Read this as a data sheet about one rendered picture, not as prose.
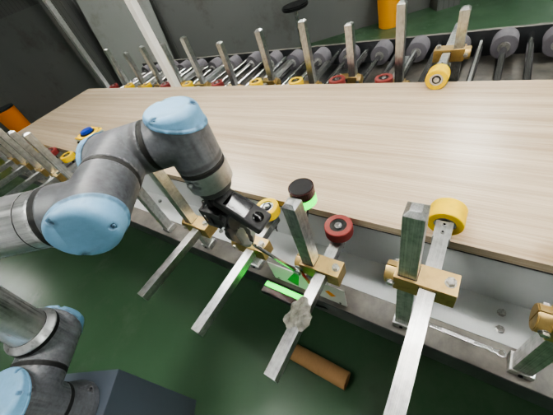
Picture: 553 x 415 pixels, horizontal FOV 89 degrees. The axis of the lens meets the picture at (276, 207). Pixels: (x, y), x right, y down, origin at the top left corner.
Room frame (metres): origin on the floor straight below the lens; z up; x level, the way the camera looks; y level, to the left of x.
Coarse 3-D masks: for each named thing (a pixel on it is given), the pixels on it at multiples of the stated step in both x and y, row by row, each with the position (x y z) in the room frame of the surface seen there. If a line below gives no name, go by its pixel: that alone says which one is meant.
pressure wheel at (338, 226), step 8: (336, 216) 0.52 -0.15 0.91; (344, 216) 0.51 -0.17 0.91; (328, 224) 0.50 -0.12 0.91; (336, 224) 0.49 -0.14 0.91; (344, 224) 0.49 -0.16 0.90; (352, 224) 0.47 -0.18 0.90; (328, 232) 0.48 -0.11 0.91; (336, 232) 0.47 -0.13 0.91; (344, 232) 0.46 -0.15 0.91; (352, 232) 0.46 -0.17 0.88; (336, 240) 0.46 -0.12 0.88; (344, 240) 0.45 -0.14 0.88
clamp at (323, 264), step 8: (296, 256) 0.47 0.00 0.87; (320, 256) 0.44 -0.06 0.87; (296, 264) 0.45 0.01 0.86; (304, 264) 0.43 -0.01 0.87; (320, 264) 0.41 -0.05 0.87; (328, 264) 0.41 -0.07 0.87; (344, 264) 0.39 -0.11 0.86; (304, 272) 0.43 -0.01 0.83; (312, 272) 0.42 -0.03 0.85; (320, 272) 0.39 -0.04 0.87; (328, 272) 0.38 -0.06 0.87; (336, 272) 0.38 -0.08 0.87; (344, 272) 0.39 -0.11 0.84; (328, 280) 0.38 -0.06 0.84; (336, 280) 0.36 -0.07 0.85
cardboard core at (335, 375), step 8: (296, 344) 0.54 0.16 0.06; (296, 352) 0.50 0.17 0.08; (304, 352) 0.49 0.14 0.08; (312, 352) 0.48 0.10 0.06; (296, 360) 0.47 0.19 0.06; (304, 360) 0.46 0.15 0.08; (312, 360) 0.44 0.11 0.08; (320, 360) 0.43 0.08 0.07; (312, 368) 0.41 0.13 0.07; (320, 368) 0.40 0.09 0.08; (328, 368) 0.38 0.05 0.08; (336, 368) 0.38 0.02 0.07; (320, 376) 0.38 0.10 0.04; (328, 376) 0.36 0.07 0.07; (336, 376) 0.34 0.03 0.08; (344, 376) 0.33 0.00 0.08; (336, 384) 0.32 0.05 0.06; (344, 384) 0.31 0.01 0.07
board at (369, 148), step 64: (64, 128) 2.26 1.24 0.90; (256, 128) 1.19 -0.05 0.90; (320, 128) 0.99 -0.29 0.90; (384, 128) 0.83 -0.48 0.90; (448, 128) 0.70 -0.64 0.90; (512, 128) 0.59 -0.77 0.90; (256, 192) 0.77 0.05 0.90; (320, 192) 0.64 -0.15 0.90; (384, 192) 0.54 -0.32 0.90; (448, 192) 0.46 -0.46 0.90; (512, 192) 0.38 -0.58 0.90; (512, 256) 0.24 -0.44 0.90
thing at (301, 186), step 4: (296, 180) 0.50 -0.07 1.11; (300, 180) 0.49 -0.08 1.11; (304, 180) 0.49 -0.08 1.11; (308, 180) 0.48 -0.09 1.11; (292, 184) 0.49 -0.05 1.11; (296, 184) 0.48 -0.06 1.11; (300, 184) 0.48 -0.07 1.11; (304, 184) 0.47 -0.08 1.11; (308, 184) 0.47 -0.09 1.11; (292, 188) 0.48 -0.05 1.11; (296, 188) 0.47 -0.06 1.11; (300, 188) 0.47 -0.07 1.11; (304, 188) 0.46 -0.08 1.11; (308, 188) 0.46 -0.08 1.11; (292, 192) 0.47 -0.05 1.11; (296, 192) 0.46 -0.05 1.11; (300, 192) 0.46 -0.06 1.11; (304, 192) 0.45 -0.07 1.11; (308, 212) 0.47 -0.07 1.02; (308, 216) 0.47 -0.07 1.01
